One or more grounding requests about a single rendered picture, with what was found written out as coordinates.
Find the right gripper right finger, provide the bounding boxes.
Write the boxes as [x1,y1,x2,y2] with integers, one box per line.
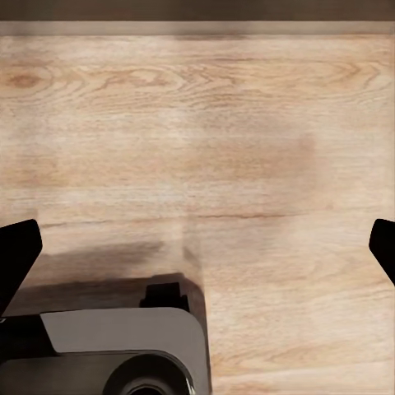
[369,218,395,285]

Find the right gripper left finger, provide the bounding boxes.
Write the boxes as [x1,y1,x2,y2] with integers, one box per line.
[0,219,43,316]

